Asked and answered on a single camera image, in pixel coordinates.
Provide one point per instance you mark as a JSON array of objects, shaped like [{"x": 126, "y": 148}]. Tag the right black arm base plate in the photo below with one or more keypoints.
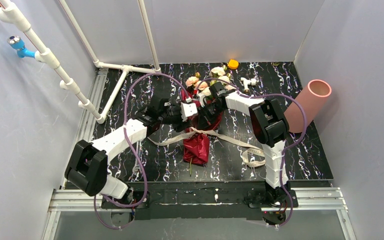
[{"x": 261, "y": 198}]

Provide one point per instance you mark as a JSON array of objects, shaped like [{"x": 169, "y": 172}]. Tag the white pipe tee fitting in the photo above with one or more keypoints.
[{"x": 247, "y": 83}]

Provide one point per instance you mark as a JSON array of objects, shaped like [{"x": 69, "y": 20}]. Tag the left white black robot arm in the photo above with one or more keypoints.
[{"x": 88, "y": 163}]

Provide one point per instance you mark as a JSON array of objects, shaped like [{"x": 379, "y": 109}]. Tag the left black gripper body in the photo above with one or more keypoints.
[{"x": 177, "y": 116}]

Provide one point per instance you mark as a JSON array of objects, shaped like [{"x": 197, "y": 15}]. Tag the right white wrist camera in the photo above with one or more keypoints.
[{"x": 204, "y": 99}]

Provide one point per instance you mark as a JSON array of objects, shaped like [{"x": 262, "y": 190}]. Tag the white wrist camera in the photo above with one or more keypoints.
[
  {"x": 188, "y": 109},
  {"x": 204, "y": 99}
]

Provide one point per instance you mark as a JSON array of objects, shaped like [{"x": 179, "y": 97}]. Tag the blue pipe fitting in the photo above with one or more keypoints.
[{"x": 18, "y": 44}]

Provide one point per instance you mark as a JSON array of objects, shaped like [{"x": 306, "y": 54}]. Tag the white pvc pipe frame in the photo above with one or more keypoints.
[{"x": 60, "y": 46}]

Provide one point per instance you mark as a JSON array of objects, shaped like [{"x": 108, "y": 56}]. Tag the pink cylindrical vase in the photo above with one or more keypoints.
[{"x": 312, "y": 98}]

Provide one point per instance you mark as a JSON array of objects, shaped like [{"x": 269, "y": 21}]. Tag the aluminium rail frame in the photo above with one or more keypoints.
[{"x": 202, "y": 199}]

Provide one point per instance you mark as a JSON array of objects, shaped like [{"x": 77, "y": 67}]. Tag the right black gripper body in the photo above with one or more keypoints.
[{"x": 204, "y": 110}]

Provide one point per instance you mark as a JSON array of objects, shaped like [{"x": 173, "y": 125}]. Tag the red flower bouquet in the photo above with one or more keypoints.
[{"x": 196, "y": 147}]

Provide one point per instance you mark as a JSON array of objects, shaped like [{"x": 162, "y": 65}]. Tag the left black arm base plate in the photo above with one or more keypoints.
[{"x": 130, "y": 198}]

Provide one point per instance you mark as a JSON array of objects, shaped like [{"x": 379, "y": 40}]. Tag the small orange yellow cap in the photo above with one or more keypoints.
[{"x": 233, "y": 64}]

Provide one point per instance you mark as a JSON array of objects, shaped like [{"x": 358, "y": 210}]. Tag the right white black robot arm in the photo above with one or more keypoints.
[{"x": 270, "y": 128}]

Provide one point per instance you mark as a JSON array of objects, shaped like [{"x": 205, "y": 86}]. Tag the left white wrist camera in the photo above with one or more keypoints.
[{"x": 188, "y": 109}]

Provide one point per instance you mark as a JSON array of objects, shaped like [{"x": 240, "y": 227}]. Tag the cream ribbon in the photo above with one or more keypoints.
[{"x": 249, "y": 149}]

